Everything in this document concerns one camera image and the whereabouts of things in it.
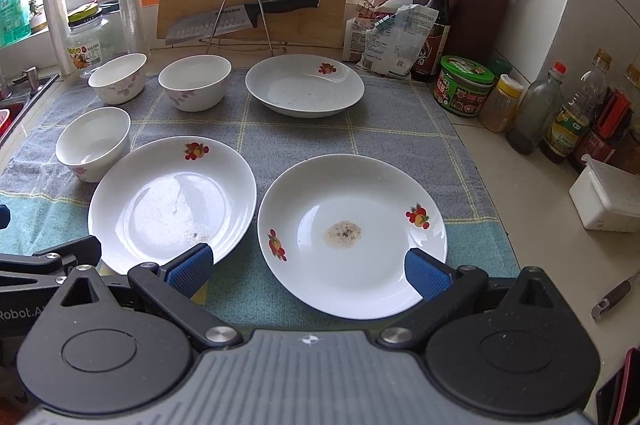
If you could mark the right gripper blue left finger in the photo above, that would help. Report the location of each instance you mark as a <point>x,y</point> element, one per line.
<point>167,290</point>

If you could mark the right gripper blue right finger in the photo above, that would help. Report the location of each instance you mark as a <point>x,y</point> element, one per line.
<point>446,293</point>

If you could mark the white plate with food stain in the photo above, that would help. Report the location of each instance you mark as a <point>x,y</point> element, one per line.
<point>334,231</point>

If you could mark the white floral bowl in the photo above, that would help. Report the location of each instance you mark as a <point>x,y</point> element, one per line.
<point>94,142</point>
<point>196,83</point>
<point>120,80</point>

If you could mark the grey checked table mat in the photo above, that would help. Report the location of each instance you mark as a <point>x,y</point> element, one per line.
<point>395,121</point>

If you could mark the white plastic seasoning box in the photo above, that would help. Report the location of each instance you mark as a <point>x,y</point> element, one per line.
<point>606,198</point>

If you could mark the yellow lid spice jar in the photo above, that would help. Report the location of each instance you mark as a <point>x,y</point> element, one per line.
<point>501,104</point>

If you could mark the green lid sauce jar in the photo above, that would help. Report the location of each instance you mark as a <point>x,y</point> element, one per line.
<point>463,86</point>

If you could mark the clear bottle red cap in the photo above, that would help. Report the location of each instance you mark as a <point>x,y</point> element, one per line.
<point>541,103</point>

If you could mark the dark soy sauce bottle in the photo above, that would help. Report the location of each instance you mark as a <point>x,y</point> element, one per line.
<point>426,65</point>

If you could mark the stainless steel sink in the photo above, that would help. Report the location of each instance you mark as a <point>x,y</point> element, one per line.
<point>22,94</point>

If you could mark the green cap small jar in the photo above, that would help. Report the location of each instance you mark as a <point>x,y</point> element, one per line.
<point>499,66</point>

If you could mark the red label sauce bottle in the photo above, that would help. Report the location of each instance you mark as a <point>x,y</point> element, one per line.
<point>613,137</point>

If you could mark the white clipped food bag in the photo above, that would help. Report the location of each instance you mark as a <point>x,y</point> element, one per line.
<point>394,43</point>

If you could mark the glass jar with green lid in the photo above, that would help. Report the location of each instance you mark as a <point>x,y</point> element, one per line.
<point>91,41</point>

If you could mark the red white salt bag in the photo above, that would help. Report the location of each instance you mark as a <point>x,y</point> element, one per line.
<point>361,18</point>

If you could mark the dark red knife block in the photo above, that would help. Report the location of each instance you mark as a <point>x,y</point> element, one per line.
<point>474,28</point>

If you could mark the short plastic wrap roll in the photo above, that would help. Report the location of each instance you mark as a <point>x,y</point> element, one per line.
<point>56,15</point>

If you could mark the metal spatula wooden handle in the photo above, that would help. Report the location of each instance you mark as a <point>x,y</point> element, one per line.
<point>613,297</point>

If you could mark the metal wire board stand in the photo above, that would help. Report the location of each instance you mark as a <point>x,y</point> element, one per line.
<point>229,20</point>

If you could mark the black handled kitchen knife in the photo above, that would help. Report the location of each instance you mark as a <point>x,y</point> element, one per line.
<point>187,28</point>

